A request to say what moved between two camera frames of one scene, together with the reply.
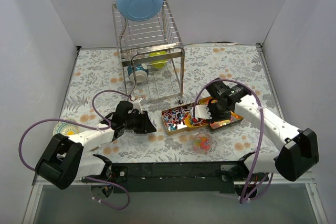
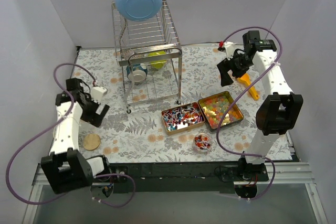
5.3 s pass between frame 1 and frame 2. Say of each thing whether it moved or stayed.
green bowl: stayed
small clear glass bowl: stayed
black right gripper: moved
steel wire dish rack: stayed
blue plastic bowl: stayed
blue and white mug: stayed
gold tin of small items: stayed
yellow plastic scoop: moved
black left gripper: moved
